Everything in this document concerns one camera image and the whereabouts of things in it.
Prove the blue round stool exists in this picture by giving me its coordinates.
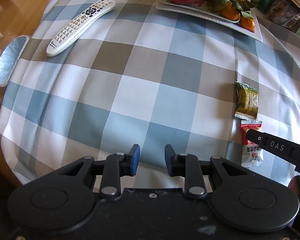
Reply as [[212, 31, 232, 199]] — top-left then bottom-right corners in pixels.
[[0, 35, 30, 87]]

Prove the checkered tablecloth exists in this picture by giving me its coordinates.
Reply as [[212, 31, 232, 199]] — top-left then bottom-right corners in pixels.
[[0, 0, 300, 188]]

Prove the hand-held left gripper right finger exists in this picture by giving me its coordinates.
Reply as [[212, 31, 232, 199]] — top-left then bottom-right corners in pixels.
[[164, 144, 248, 198]]

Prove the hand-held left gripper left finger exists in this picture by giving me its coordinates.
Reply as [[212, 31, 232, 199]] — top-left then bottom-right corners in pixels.
[[57, 144, 141, 198]]

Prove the person's right hand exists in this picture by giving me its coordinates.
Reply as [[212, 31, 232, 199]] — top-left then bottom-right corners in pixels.
[[287, 174, 300, 201]]

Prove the white rectangular plate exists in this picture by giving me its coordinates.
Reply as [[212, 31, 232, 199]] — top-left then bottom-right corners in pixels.
[[155, 0, 263, 42]]

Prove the heap of leafy tangerines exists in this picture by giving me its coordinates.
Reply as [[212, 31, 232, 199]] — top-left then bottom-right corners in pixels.
[[202, 0, 257, 32]]

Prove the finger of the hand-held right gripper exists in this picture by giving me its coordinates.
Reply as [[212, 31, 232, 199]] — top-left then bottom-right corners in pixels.
[[245, 129, 300, 174]]

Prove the yellow green biscuit packet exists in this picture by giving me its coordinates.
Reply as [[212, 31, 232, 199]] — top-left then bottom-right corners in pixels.
[[234, 81, 259, 120]]

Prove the patterned square tin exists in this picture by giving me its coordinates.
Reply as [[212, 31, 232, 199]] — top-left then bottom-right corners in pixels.
[[266, 0, 300, 28]]

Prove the white remote control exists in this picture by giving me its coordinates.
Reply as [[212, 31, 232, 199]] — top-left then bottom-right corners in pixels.
[[46, 0, 116, 57]]

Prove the red transparent snack packet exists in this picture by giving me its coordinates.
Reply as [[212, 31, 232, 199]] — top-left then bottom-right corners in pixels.
[[241, 120, 264, 167]]

